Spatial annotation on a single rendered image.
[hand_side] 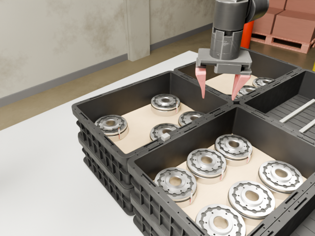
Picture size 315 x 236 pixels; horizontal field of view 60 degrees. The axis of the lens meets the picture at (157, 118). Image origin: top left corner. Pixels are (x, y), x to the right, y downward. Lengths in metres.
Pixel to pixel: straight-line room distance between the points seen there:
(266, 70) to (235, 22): 0.73
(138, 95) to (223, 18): 0.51
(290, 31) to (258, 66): 2.95
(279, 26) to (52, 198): 3.77
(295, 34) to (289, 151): 3.45
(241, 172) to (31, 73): 2.44
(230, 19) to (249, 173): 0.41
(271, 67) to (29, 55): 2.22
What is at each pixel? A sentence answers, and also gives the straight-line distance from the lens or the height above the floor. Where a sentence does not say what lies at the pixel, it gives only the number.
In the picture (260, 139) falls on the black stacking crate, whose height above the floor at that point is 0.86.
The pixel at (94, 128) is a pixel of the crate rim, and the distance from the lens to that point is 0.74.
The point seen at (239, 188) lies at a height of 0.86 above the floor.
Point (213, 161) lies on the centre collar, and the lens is 0.73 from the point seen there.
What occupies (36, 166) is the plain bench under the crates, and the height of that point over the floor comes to 0.70.
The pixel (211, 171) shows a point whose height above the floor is 0.86.
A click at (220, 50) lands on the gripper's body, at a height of 1.17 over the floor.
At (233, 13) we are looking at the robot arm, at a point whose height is 1.24.
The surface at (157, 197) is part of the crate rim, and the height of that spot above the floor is 0.92.
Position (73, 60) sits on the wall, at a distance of 3.09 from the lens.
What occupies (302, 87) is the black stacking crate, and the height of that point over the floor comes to 0.86.
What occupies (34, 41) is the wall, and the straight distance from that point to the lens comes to 2.85.
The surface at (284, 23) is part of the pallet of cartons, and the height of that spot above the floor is 0.32.
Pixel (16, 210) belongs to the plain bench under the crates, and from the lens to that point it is 0.92.
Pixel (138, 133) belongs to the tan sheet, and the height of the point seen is 0.83.
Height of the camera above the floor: 1.36
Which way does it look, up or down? 35 degrees down
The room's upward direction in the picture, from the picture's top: straight up
